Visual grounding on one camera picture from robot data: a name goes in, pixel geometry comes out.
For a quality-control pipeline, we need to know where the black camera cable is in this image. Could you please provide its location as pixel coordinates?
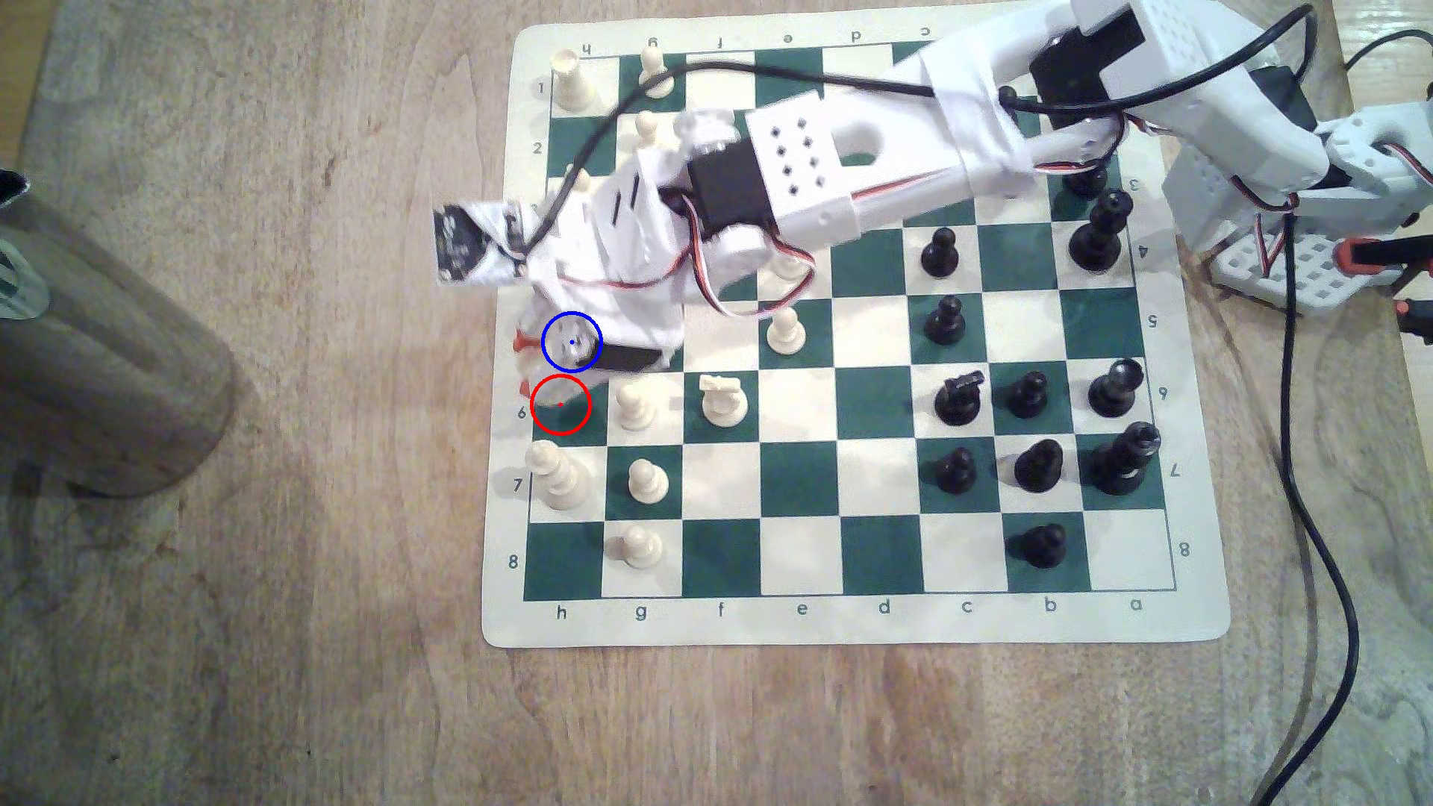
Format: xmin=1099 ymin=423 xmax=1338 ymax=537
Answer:
xmin=524 ymin=3 xmax=1317 ymax=253

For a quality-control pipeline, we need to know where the green white chess mat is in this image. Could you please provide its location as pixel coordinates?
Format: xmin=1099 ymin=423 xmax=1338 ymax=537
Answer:
xmin=481 ymin=0 xmax=1233 ymax=649

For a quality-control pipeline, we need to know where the white taped gripper body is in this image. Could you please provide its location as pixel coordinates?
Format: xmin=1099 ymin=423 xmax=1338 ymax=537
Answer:
xmin=531 ymin=146 xmax=785 ymax=373

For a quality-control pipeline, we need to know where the white chess king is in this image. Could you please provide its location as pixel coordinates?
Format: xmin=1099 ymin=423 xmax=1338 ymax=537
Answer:
xmin=526 ymin=440 xmax=591 ymax=513

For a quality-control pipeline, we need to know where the tape wrapped gripper camera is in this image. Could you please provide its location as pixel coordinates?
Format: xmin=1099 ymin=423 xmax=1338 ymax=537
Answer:
xmin=433 ymin=198 xmax=530 ymax=288

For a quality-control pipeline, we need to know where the black chess queen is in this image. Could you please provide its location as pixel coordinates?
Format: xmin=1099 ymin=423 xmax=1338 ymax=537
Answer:
xmin=1068 ymin=188 xmax=1134 ymax=273

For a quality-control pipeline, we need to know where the black chess knight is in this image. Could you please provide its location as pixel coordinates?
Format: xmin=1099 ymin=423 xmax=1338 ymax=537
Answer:
xmin=934 ymin=369 xmax=987 ymax=427

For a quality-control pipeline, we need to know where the orange black clamp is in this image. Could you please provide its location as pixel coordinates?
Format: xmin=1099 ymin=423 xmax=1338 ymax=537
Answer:
xmin=1335 ymin=233 xmax=1433 ymax=278

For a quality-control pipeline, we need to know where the black power cable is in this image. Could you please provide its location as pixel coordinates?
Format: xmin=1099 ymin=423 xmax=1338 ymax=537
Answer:
xmin=1248 ymin=207 xmax=1363 ymax=806

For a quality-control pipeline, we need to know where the white chess knight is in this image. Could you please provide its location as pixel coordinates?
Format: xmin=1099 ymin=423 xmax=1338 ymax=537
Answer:
xmin=699 ymin=374 xmax=749 ymax=429

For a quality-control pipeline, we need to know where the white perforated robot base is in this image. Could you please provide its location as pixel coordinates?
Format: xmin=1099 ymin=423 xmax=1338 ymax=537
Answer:
xmin=1209 ymin=218 xmax=1406 ymax=317

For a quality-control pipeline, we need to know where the black chess king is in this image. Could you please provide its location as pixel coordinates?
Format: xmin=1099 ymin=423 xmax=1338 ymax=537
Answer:
xmin=1091 ymin=422 xmax=1162 ymax=496

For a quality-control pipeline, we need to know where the stainless steel thermos bottle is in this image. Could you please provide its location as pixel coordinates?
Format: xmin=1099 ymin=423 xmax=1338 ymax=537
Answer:
xmin=0 ymin=168 xmax=239 ymax=501

